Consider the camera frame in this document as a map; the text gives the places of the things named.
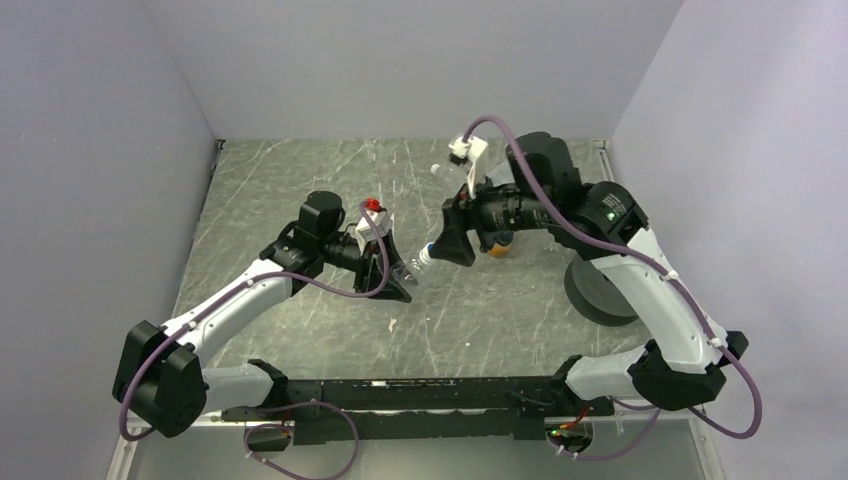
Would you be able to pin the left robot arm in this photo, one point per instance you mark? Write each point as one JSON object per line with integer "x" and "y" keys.
{"x": 163, "y": 383}

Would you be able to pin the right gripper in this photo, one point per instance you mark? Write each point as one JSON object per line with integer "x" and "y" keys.
{"x": 469, "y": 211}

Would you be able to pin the clear crushed plastic bottle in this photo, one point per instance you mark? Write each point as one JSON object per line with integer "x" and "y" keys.
{"x": 412, "y": 272}

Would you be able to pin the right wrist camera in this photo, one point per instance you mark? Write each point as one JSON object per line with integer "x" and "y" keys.
{"x": 470, "y": 154}

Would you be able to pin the orange juice bottle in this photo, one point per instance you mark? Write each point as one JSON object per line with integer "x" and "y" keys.
{"x": 501, "y": 244}

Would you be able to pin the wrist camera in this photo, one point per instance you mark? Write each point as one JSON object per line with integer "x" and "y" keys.
{"x": 470, "y": 154}
{"x": 375, "y": 222}

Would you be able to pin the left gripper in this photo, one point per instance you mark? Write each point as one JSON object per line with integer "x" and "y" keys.
{"x": 371, "y": 268}

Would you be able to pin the short clear plastic bottle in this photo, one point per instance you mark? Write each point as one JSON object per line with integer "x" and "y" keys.
{"x": 449, "y": 176}

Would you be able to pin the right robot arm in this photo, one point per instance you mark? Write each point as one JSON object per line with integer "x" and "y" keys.
{"x": 681, "y": 366}

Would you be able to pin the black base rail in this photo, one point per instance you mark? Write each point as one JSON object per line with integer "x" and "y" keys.
{"x": 519, "y": 407}

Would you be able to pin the aluminium frame rail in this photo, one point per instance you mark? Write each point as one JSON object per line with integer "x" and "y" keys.
{"x": 507, "y": 317}

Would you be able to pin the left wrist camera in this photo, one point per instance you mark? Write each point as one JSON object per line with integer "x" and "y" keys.
{"x": 375, "y": 222}

